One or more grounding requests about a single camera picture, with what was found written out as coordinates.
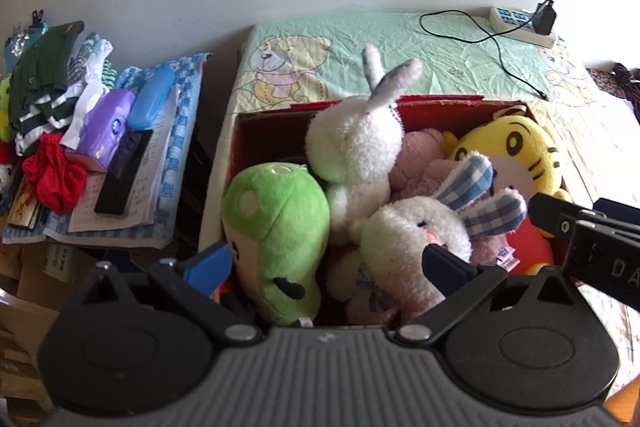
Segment pink teddy bear plush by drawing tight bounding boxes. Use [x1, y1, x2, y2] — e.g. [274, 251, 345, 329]
[388, 128, 520, 271]

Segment white paper sheets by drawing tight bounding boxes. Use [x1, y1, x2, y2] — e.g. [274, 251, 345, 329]
[49, 88, 178, 236]

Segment yellow tiger plush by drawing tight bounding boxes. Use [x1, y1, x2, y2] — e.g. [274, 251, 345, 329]
[444, 114, 570, 275]

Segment black remote control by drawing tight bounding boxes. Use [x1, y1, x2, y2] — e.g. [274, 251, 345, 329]
[94, 129, 153, 216]

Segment dark green striped garment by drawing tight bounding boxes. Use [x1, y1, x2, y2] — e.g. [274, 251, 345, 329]
[9, 20, 85, 156]

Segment red cardboard box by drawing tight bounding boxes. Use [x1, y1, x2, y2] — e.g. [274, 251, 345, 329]
[198, 94, 551, 248]

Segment purple tissue pack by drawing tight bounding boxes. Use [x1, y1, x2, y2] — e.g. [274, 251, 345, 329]
[65, 89, 136, 173]

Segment white bunny grey ears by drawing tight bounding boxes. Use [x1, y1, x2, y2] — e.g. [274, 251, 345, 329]
[305, 44, 423, 245]

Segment black charging cable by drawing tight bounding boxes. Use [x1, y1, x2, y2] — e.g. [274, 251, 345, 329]
[418, 0, 558, 101]

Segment green cartoon bed sheet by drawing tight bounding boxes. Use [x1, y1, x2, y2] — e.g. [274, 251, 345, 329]
[197, 10, 640, 388]

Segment black charger adapter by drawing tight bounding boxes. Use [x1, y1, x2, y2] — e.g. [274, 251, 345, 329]
[532, 0, 556, 36]

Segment white bunny plaid ears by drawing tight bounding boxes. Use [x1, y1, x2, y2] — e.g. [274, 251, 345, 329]
[326, 152, 527, 325]

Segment green frog plush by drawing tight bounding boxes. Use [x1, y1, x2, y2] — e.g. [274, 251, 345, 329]
[221, 162, 330, 326]

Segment red cloth bundle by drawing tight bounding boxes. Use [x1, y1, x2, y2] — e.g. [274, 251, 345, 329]
[23, 132, 88, 216]

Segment blue checkered cloth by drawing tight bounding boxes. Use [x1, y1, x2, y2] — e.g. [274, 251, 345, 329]
[2, 53, 209, 248]

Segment white power strip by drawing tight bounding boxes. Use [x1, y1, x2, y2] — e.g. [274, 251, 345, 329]
[489, 6, 558, 49]

